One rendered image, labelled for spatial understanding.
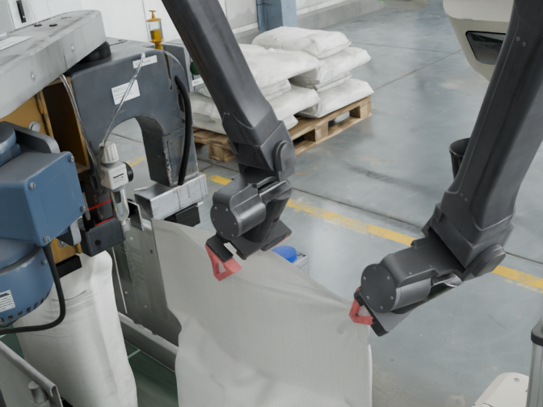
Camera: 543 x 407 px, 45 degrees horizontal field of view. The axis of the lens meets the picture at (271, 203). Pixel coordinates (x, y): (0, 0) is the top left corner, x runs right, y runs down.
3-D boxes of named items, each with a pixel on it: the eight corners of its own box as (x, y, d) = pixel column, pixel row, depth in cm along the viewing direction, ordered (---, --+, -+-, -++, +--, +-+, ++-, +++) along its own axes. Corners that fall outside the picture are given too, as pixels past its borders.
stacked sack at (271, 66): (325, 69, 418) (323, 47, 411) (253, 98, 376) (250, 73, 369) (275, 63, 445) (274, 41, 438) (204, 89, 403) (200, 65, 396)
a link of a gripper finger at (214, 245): (193, 270, 107) (207, 234, 100) (224, 250, 112) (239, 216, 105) (220, 299, 105) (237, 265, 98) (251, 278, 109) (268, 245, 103)
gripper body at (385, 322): (349, 295, 84) (383, 274, 79) (393, 261, 91) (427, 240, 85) (379, 337, 84) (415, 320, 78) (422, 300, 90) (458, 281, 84)
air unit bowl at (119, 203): (133, 217, 117) (128, 186, 114) (119, 224, 115) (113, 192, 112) (124, 213, 119) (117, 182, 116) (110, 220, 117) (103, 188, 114)
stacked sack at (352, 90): (377, 98, 473) (376, 77, 466) (319, 126, 431) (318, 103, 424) (330, 90, 500) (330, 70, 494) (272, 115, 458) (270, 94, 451)
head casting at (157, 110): (202, 175, 134) (180, 29, 121) (102, 222, 119) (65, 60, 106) (117, 148, 153) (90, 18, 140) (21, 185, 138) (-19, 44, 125)
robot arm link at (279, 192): (302, 185, 96) (275, 161, 98) (271, 203, 92) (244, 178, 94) (287, 215, 101) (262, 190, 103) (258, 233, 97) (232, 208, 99)
